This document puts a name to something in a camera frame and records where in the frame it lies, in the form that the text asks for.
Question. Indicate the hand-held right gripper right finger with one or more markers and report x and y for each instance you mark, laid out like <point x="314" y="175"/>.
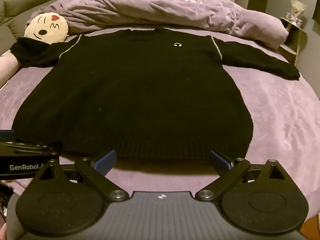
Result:
<point x="220" y="161"/>

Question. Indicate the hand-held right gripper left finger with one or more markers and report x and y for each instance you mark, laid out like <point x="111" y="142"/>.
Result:
<point x="106" y="161"/>

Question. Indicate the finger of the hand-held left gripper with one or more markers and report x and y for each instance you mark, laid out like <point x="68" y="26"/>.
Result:
<point x="7" y="135"/>
<point x="27" y="148"/>

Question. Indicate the black knit sweater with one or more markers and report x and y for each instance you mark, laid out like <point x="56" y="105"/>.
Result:
<point x="137" y="92"/>

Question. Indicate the pale pink pillow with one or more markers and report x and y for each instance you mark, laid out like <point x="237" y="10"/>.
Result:
<point x="7" y="67"/>

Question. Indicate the yellow kissing face pillow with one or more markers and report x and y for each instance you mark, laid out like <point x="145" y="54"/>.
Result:
<point x="46" y="28"/>

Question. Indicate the yellow side table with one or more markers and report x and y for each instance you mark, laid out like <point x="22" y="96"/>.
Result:
<point x="298" y="33"/>

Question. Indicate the purple duvet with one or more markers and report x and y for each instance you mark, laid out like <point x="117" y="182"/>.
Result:
<point x="150" y="12"/>

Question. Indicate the wrapped flower bouquet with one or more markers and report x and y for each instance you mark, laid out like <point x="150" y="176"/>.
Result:
<point x="296" y="8"/>

